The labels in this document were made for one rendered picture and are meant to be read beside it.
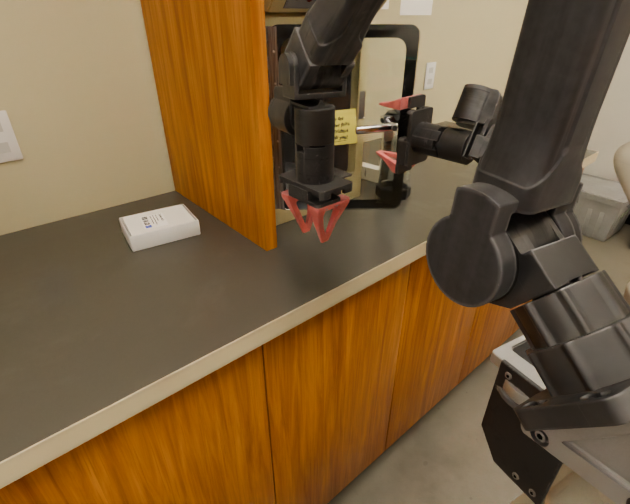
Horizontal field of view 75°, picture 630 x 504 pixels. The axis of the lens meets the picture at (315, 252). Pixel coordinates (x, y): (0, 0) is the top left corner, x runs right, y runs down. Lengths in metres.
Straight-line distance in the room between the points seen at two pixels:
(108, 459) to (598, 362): 0.67
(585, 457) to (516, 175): 0.21
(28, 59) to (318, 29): 0.83
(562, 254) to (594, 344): 0.07
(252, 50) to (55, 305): 0.59
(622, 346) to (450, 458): 1.45
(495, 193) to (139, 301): 0.67
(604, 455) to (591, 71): 0.26
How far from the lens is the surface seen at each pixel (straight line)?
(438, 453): 1.75
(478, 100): 0.77
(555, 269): 0.33
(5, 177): 1.25
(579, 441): 0.38
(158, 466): 0.85
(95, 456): 0.76
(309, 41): 0.54
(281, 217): 1.05
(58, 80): 1.23
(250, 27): 0.81
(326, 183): 0.60
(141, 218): 1.08
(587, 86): 0.32
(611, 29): 0.32
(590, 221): 3.53
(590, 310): 0.34
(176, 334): 0.74
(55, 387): 0.73
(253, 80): 0.82
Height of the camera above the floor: 1.41
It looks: 30 degrees down
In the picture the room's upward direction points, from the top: straight up
